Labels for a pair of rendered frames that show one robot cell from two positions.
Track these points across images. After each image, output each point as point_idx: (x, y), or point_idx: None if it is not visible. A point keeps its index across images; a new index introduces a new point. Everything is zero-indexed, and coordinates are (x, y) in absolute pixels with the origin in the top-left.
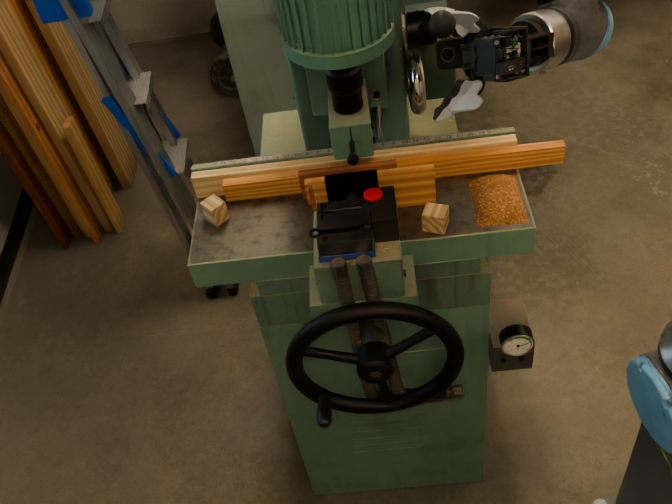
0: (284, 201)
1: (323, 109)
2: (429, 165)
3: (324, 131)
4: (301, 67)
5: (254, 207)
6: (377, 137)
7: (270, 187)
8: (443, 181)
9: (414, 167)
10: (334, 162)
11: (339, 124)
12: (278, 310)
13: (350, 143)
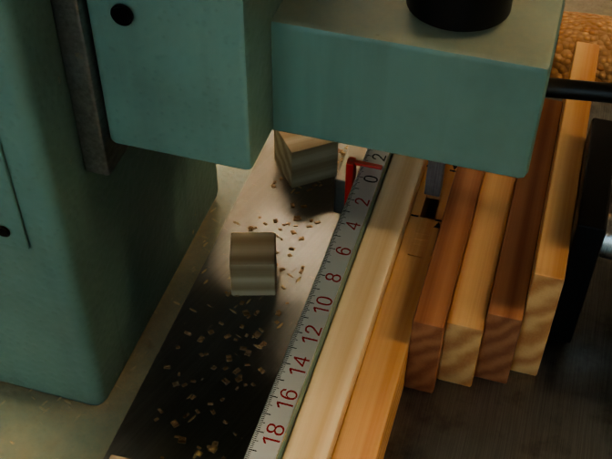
0: (421, 448)
1: (264, 127)
2: (580, 47)
3: (115, 263)
4: (53, 79)
5: None
6: (184, 188)
7: (381, 452)
8: None
9: (577, 71)
10: (401, 234)
11: (541, 45)
12: None
13: (566, 84)
